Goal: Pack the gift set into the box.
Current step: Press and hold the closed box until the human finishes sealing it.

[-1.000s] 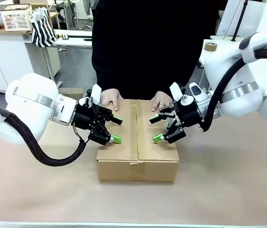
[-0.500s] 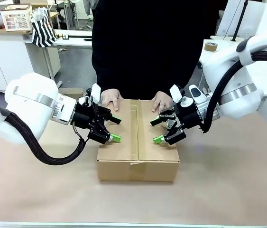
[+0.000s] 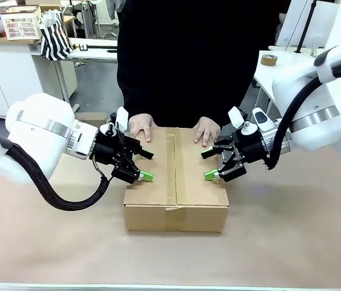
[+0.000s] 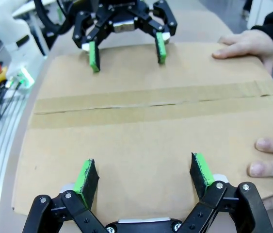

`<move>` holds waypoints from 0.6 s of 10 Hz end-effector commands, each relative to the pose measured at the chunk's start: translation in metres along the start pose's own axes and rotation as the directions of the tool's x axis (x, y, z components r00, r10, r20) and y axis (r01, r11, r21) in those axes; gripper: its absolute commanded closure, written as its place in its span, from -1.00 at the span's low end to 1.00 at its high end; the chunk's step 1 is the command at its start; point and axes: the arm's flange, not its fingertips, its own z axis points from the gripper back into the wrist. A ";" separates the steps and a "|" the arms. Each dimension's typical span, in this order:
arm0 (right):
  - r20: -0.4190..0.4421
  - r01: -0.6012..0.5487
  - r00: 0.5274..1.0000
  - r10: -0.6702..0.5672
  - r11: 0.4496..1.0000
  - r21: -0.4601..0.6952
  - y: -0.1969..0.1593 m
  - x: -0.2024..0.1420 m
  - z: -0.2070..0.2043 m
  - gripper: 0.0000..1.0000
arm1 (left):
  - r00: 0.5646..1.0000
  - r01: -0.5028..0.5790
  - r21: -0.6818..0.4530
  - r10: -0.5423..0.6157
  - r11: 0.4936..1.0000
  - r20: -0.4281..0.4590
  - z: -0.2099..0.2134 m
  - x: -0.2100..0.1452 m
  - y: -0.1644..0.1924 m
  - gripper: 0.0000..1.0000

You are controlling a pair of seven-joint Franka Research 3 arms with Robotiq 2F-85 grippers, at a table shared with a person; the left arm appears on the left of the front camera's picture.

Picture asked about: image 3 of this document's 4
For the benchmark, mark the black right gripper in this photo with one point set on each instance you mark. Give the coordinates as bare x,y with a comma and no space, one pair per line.
252,148

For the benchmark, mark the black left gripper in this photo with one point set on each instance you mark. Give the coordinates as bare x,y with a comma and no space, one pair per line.
106,150

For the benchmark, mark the brown cardboard box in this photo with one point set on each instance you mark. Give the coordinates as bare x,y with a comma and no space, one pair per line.
176,218

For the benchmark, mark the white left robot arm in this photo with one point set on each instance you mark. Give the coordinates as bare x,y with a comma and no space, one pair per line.
43,121

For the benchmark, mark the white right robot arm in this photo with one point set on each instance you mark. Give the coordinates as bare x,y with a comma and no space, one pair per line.
324,139

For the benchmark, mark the person's right hand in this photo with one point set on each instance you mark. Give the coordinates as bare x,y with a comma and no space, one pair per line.
141,125

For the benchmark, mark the person's left hand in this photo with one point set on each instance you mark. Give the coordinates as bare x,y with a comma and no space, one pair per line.
206,130

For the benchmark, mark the white side desk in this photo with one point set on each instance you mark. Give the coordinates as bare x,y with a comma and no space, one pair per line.
264,72

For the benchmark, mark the brown tape roll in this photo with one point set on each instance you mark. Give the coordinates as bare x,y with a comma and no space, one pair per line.
268,60

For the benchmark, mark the person in black sweater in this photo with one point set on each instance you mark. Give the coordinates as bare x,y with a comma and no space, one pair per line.
188,60

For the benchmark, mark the white background table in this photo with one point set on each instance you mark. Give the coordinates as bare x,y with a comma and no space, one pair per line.
94,54

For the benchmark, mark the long black tripod pole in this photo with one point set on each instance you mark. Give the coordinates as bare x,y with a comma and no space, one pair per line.
100,47

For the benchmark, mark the black white striped bag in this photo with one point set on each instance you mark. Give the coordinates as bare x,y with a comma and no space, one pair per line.
55,39

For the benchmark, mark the white board panel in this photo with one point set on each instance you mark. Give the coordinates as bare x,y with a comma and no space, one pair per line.
291,21

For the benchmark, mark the black light stand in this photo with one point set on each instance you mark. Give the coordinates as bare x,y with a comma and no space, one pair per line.
306,24

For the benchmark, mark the white plastic basket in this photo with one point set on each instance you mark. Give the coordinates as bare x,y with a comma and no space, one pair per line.
21,24

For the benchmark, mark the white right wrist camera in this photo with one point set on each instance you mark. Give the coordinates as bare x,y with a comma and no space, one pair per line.
235,116

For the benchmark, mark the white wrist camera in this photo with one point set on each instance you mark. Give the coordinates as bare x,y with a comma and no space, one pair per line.
121,116
235,116

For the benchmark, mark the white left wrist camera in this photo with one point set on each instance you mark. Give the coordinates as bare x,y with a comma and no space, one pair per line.
121,116

